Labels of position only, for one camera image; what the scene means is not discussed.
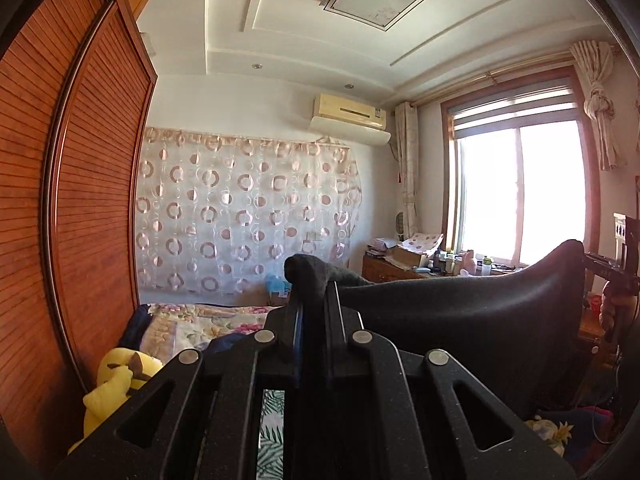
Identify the black printed t-shirt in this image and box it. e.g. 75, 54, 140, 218
284, 240, 585, 417

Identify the person's right hand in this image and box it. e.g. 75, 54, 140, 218
599, 281, 638, 344

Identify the blue toy on headboard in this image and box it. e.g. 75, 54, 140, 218
265, 274, 292, 307

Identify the wooden sideboard cabinet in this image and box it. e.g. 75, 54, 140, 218
361, 255, 427, 283

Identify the cardboard box with cloth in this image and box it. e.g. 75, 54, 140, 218
385, 233, 444, 269

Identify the floral bed quilt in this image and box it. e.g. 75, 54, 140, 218
140, 304, 277, 364

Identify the pink circle patterned curtain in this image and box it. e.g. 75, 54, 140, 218
134, 127, 362, 302

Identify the navy blue blanket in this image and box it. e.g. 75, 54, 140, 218
117, 304, 153, 351

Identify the yellow plush toy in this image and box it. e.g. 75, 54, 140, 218
67, 348, 163, 454

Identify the tied window drape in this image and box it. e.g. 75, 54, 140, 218
395, 102, 420, 238

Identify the wooden louvered wardrobe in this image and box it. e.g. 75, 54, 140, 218
1, 0, 157, 475

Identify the window with wooden frame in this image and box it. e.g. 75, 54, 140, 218
440, 66, 601, 268

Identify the wall air conditioner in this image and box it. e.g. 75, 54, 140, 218
309, 93, 390, 146

